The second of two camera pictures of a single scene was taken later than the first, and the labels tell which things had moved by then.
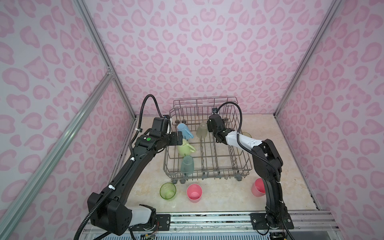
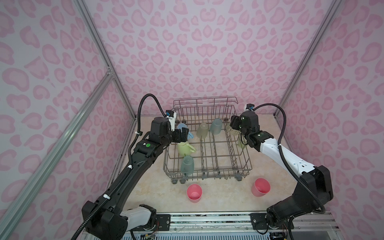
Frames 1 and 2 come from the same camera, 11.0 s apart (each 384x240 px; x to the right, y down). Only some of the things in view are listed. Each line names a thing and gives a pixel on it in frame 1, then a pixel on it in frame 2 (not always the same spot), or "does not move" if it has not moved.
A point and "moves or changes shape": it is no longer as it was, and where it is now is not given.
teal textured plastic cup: [187, 165] does not move
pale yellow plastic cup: [202, 130] does not move
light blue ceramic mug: [186, 133] does not move
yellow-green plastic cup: [185, 149] does not move
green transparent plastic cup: [167, 191] moves or changes shape
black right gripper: [209, 122] to [234, 122]
